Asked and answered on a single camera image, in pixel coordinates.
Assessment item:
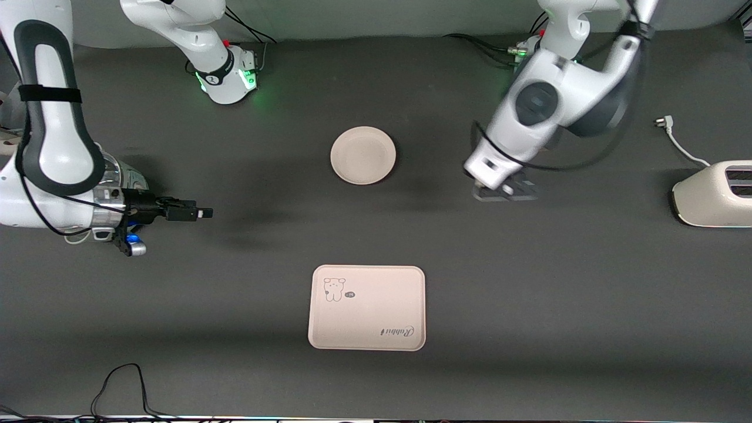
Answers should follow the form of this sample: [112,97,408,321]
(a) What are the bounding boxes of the round cream plate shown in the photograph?
[330,126,397,186]

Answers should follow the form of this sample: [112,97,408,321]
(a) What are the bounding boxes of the cream tray with rabbit print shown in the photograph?
[308,264,426,352]

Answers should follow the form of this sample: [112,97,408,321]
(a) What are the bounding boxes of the cream toaster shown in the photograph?
[672,160,752,228]

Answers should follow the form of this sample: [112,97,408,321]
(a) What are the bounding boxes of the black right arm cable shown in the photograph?
[15,132,128,237]

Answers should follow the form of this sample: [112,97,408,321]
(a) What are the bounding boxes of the black left arm base cables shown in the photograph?
[444,12,550,66]

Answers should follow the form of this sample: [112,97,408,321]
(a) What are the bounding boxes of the black arm base cables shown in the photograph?
[444,12,550,66]
[223,6,277,77]

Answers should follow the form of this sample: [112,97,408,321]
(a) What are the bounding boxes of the white power cable with plug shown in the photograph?
[654,116,711,168]

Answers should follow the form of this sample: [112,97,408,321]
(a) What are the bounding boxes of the thin black floor cable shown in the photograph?
[0,363,194,423]

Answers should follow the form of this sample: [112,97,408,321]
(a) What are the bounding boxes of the black right arm base cables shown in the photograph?
[223,6,277,77]

